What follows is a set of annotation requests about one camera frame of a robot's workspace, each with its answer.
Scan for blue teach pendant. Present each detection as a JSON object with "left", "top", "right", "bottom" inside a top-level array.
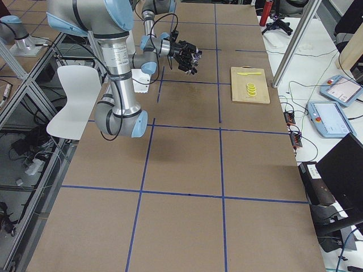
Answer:
[
  {"left": 307, "top": 101, "right": 357, "bottom": 138},
  {"left": 319, "top": 75, "right": 362, "bottom": 107}
]

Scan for near blue teach pendant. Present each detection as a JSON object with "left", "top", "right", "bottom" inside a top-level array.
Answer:
[{"left": 307, "top": 101, "right": 357, "bottom": 138}]

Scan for black tripod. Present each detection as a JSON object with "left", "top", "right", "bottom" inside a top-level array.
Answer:
[{"left": 261, "top": 18, "right": 293, "bottom": 36}]

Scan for black monitor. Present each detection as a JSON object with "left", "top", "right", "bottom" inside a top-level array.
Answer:
[{"left": 316, "top": 133, "right": 363, "bottom": 212}]

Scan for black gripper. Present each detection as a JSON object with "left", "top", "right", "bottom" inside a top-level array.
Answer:
[{"left": 169, "top": 41, "right": 202, "bottom": 75}]

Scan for front lemon slice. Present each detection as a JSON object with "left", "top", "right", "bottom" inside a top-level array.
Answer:
[{"left": 247, "top": 91, "right": 257, "bottom": 97}]

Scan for aluminium frame post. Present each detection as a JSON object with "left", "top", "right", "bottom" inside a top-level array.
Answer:
[{"left": 272, "top": 0, "right": 322, "bottom": 88}]

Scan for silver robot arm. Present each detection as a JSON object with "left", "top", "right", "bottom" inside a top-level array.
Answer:
[
  {"left": 47, "top": 1, "right": 202, "bottom": 138},
  {"left": 141, "top": 0, "right": 176, "bottom": 37}
]

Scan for yellow plastic knife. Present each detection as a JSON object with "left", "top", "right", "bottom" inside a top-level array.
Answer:
[{"left": 237, "top": 72, "right": 262, "bottom": 76}]

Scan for white plastic chair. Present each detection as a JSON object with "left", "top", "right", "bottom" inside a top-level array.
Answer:
[{"left": 47, "top": 65, "right": 102, "bottom": 140}]

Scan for red thermos bottle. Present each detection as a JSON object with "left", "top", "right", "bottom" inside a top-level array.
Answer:
[{"left": 259, "top": 0, "right": 273, "bottom": 27}]

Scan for black computer box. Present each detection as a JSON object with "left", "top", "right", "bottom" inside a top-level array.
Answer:
[{"left": 298, "top": 161, "right": 335, "bottom": 206}]

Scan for white camera mast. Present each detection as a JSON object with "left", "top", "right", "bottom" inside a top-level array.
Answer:
[{"left": 132, "top": 69, "right": 151, "bottom": 94}]

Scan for far blue teach pendant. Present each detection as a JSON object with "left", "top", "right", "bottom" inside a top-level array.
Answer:
[{"left": 319, "top": 75, "right": 362, "bottom": 107}]

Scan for wooden cutting board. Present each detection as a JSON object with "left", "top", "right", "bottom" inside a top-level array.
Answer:
[{"left": 230, "top": 67, "right": 270, "bottom": 104}]

